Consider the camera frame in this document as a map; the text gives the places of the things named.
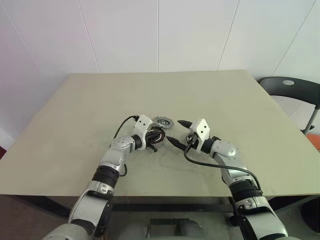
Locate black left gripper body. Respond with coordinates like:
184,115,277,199
143,128,160,154

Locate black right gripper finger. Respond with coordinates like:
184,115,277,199
177,119,194,130
166,136,188,151

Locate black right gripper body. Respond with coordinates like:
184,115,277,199
186,129,199,152

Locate silver motor stator copper coils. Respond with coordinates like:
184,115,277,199
147,126,167,146

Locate grey rounded shape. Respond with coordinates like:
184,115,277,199
178,219,209,240

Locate black chair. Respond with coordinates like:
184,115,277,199
257,76,320,136

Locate orange seat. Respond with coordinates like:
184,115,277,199
306,133,320,151

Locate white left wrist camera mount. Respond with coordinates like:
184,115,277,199
131,114,153,151

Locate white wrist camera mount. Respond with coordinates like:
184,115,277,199
131,114,153,151
189,118,211,154

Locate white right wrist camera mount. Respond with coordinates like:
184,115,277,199
189,118,211,154

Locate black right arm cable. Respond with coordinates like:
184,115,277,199
183,138,263,198

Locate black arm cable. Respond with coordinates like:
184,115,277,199
112,114,140,141
183,138,263,198

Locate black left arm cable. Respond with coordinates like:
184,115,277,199
112,114,140,141

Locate black table frame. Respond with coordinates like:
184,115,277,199
0,194,320,218

